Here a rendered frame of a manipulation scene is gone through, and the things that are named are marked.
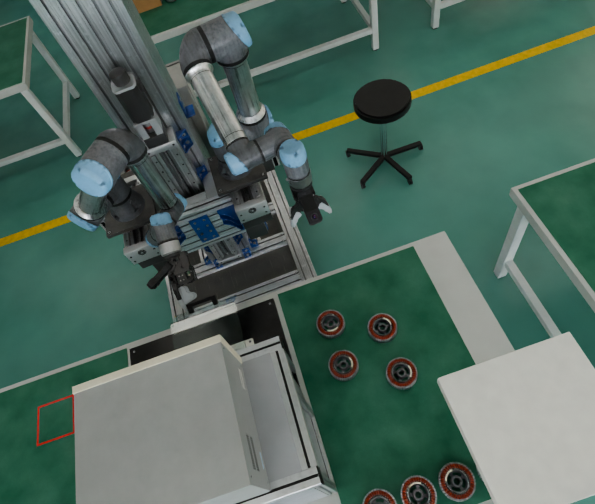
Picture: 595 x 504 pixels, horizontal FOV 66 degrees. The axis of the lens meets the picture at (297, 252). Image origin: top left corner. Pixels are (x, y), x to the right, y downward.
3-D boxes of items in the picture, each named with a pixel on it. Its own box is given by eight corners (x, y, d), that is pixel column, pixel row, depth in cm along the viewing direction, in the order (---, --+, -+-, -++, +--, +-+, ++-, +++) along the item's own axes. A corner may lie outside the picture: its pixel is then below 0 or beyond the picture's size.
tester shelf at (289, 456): (86, 409, 150) (78, 406, 146) (282, 340, 149) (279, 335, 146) (91, 567, 126) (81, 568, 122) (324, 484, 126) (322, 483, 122)
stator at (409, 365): (388, 391, 166) (388, 389, 163) (383, 361, 172) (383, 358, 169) (419, 388, 164) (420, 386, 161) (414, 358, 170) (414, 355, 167)
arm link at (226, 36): (235, 133, 192) (190, 18, 144) (267, 117, 194) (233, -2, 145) (247, 152, 187) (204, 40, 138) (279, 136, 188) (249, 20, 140)
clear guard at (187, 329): (175, 316, 169) (168, 310, 164) (236, 294, 169) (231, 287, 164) (188, 402, 151) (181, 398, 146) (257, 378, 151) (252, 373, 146)
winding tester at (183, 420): (110, 403, 144) (71, 386, 127) (241, 357, 144) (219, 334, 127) (119, 544, 123) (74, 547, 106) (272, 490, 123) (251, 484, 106)
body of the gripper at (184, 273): (193, 281, 161) (182, 249, 162) (170, 289, 161) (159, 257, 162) (198, 281, 169) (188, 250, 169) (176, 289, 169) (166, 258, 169)
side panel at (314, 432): (305, 412, 168) (287, 390, 141) (312, 410, 168) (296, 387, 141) (329, 495, 153) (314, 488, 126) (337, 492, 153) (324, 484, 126)
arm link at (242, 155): (159, 34, 140) (231, 171, 135) (192, 19, 141) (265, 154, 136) (169, 55, 152) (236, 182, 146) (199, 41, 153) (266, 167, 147)
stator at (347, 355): (332, 384, 171) (331, 382, 168) (326, 356, 177) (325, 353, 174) (362, 377, 170) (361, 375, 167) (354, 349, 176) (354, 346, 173)
